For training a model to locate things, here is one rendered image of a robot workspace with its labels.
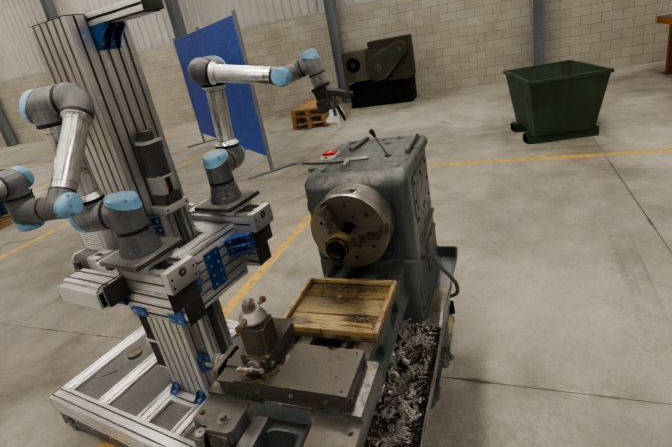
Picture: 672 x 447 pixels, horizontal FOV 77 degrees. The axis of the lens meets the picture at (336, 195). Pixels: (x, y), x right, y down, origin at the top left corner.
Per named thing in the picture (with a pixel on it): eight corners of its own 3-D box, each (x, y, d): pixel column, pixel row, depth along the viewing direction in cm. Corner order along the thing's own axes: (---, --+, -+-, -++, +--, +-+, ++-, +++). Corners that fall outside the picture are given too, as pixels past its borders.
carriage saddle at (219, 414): (246, 358, 139) (241, 344, 137) (384, 376, 122) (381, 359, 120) (189, 439, 114) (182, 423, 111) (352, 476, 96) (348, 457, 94)
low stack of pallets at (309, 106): (311, 118, 1051) (307, 100, 1036) (344, 113, 1023) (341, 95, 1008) (292, 130, 942) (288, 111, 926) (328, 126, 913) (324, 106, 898)
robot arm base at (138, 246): (112, 258, 161) (102, 234, 158) (144, 239, 173) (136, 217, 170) (137, 261, 154) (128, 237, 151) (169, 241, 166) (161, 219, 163)
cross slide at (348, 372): (240, 348, 135) (236, 336, 134) (367, 363, 119) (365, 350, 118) (209, 389, 121) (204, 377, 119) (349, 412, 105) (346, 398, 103)
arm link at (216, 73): (175, 59, 176) (288, 63, 168) (188, 56, 186) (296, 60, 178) (178, 87, 181) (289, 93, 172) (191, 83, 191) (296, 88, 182)
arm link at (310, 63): (300, 54, 187) (317, 46, 185) (310, 77, 191) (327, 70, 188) (295, 55, 180) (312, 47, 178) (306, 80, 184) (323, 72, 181)
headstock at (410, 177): (352, 205, 245) (340, 140, 232) (436, 202, 228) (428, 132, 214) (313, 258, 194) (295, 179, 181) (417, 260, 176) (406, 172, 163)
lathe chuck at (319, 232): (318, 248, 183) (318, 180, 170) (390, 262, 174) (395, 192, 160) (310, 259, 175) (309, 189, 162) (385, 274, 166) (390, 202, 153)
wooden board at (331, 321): (311, 285, 174) (309, 276, 173) (398, 288, 160) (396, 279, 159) (279, 334, 148) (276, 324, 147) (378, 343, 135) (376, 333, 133)
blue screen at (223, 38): (187, 147, 984) (154, 41, 902) (220, 138, 1019) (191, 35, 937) (249, 180, 643) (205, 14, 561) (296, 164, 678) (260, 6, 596)
